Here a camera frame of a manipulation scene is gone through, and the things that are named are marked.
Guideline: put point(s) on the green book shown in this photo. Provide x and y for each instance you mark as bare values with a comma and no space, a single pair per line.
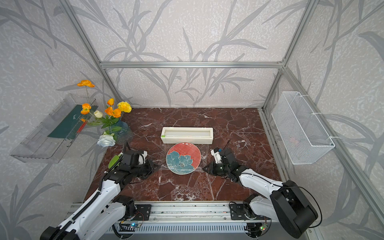
67,128

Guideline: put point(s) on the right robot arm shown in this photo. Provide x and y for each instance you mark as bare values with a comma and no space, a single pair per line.
284,202

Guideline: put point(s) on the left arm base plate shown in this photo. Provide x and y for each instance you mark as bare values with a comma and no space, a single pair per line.
141,212

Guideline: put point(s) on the clear acrylic wall shelf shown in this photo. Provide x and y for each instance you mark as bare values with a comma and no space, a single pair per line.
51,139

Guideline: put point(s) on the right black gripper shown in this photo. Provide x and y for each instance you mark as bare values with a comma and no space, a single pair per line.
212,166

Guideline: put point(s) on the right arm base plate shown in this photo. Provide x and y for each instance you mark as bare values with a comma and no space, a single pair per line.
238,212

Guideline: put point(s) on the red plate with teal flower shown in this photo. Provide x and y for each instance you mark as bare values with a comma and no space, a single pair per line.
183,158

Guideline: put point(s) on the blue glass vase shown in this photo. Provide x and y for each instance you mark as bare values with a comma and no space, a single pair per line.
122,132

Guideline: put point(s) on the green yellow spatula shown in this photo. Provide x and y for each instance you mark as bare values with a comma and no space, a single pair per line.
114,160

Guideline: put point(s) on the artificial flower bouquet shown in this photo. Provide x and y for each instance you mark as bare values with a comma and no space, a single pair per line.
110,116

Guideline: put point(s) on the red pen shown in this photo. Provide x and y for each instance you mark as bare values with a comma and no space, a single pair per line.
82,126

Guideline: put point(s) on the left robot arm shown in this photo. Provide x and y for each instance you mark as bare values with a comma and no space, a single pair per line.
105,206

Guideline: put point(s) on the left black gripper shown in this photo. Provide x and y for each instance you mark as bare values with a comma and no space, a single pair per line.
149,167

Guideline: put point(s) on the aluminium frame rail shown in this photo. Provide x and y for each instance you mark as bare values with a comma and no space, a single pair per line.
173,212

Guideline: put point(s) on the white wire mesh basket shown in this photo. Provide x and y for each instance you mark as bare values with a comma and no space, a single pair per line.
304,137

